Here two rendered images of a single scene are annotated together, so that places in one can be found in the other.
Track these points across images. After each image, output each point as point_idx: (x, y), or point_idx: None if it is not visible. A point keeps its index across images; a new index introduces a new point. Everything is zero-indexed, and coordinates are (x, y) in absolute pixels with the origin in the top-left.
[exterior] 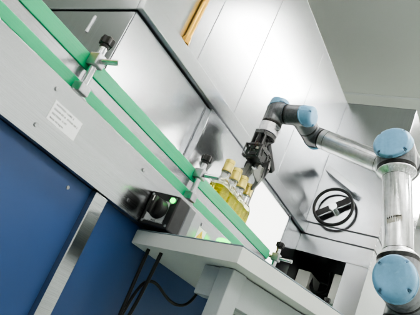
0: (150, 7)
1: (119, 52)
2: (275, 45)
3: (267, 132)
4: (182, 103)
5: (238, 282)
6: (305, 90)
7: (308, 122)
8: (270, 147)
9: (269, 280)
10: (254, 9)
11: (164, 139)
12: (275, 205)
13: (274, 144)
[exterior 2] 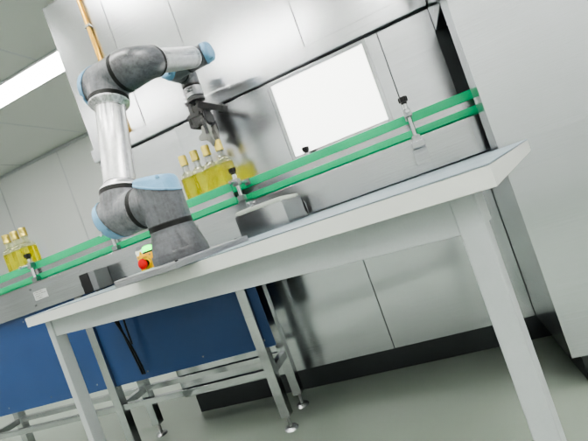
0: (95, 156)
1: None
2: (187, 2)
3: (187, 101)
4: (161, 151)
5: (48, 325)
6: None
7: (165, 78)
8: (199, 103)
9: (38, 322)
10: (146, 31)
11: (82, 244)
12: (324, 66)
13: (271, 36)
